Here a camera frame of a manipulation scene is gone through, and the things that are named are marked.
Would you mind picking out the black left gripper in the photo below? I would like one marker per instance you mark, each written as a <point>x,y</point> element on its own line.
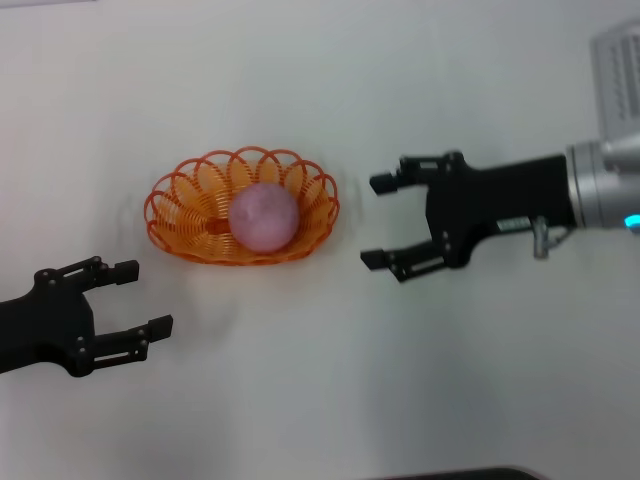
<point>45,320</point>

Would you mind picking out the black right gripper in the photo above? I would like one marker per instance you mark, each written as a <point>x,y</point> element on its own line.
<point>500,200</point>

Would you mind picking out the orange woven plastic basket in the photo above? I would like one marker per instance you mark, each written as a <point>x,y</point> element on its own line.
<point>217,228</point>

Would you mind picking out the pink round peach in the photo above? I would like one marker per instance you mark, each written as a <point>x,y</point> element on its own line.
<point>265,217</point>

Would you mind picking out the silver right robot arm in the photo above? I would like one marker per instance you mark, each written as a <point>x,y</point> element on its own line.
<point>600,190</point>

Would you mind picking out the dark robot torso front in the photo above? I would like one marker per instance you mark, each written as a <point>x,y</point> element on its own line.
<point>475,475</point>

